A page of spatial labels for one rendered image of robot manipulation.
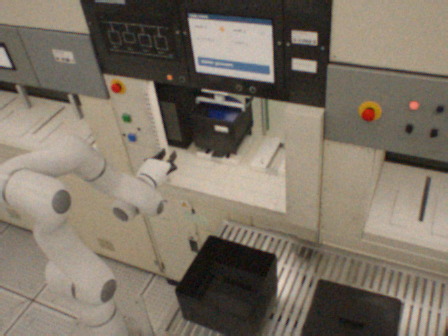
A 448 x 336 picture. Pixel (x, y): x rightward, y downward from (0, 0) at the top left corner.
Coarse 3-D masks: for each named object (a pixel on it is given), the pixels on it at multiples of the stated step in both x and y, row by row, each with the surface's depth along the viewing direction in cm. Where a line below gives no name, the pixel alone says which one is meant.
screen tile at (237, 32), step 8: (232, 32) 143; (240, 32) 142; (248, 32) 141; (256, 32) 139; (232, 40) 145; (248, 40) 143; (256, 40) 141; (264, 40) 140; (240, 48) 146; (248, 48) 144; (256, 48) 143; (264, 48) 142; (240, 56) 148; (248, 56) 146; (256, 56) 145; (264, 56) 144
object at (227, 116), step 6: (210, 108) 215; (216, 108) 214; (222, 108) 212; (228, 108) 211; (234, 108) 209; (240, 108) 208; (210, 114) 218; (216, 114) 216; (222, 114) 214; (228, 114) 213; (234, 114) 211; (228, 120) 215
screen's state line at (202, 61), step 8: (200, 64) 156; (208, 64) 155; (216, 64) 154; (224, 64) 152; (232, 64) 151; (240, 64) 150; (248, 64) 148; (256, 64) 147; (256, 72) 149; (264, 72) 148
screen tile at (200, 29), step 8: (192, 24) 147; (200, 24) 146; (208, 24) 145; (216, 24) 144; (200, 32) 148; (208, 32) 147; (216, 32) 145; (224, 40) 146; (200, 48) 152; (208, 48) 151; (216, 48) 149; (224, 48) 148
